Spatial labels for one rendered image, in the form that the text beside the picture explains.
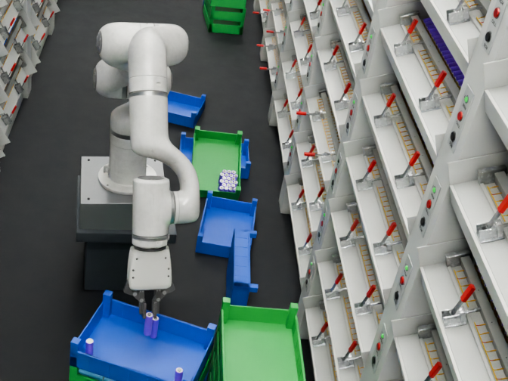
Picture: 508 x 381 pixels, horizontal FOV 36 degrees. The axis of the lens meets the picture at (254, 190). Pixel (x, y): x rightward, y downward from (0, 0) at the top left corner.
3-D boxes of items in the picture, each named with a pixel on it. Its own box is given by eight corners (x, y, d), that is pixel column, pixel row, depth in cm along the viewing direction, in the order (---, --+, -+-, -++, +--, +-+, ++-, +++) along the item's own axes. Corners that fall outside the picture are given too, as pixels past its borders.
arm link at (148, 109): (193, 98, 192) (196, 224, 190) (126, 97, 188) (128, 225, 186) (200, 91, 183) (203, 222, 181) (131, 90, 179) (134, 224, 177)
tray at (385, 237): (387, 320, 177) (380, 274, 169) (347, 169, 227) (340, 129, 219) (478, 303, 176) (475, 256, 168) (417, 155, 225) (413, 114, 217)
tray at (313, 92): (329, 205, 245) (323, 181, 240) (308, 109, 295) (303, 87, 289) (392, 192, 244) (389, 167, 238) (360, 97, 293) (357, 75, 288)
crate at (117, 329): (69, 365, 189) (69, 342, 185) (104, 311, 206) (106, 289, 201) (186, 404, 185) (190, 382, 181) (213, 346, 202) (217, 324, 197)
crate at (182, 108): (131, 113, 368) (132, 98, 364) (145, 94, 385) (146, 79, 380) (193, 128, 366) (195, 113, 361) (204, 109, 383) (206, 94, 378)
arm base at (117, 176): (95, 193, 250) (95, 144, 239) (100, 160, 265) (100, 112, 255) (156, 196, 252) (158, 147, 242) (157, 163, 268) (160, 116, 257)
